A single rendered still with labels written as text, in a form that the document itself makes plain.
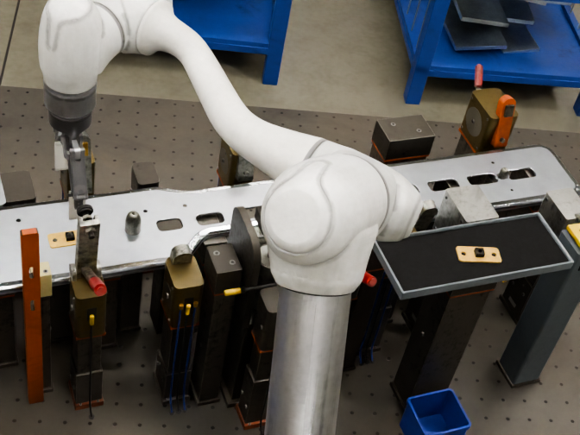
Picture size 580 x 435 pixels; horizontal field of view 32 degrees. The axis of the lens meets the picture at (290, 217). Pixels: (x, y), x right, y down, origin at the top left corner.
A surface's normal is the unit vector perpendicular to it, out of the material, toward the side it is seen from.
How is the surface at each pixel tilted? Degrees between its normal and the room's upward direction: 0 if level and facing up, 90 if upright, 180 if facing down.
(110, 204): 0
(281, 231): 51
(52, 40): 81
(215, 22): 0
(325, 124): 0
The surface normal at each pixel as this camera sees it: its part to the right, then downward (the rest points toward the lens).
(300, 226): -0.37, 0.02
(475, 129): -0.93, 0.14
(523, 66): 0.15, -0.70
